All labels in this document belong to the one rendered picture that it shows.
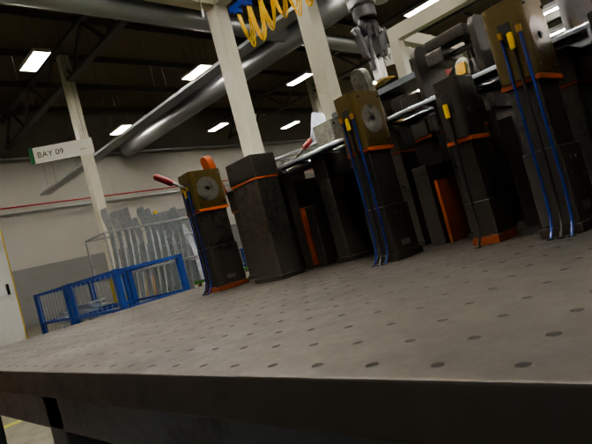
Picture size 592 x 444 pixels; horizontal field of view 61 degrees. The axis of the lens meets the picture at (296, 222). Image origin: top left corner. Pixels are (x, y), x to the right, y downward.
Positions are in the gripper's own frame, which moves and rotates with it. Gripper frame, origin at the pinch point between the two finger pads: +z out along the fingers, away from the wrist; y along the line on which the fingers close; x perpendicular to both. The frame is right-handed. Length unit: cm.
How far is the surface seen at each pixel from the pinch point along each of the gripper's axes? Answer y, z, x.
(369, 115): 44, 25, 40
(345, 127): 49, 26, 37
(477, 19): 8.1, 6.4, 43.4
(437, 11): -470, -212, -348
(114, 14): -212, -553, -991
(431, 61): 11.5, 10.4, 30.4
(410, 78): 3.2, 8.9, 14.7
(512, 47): 45, 26, 74
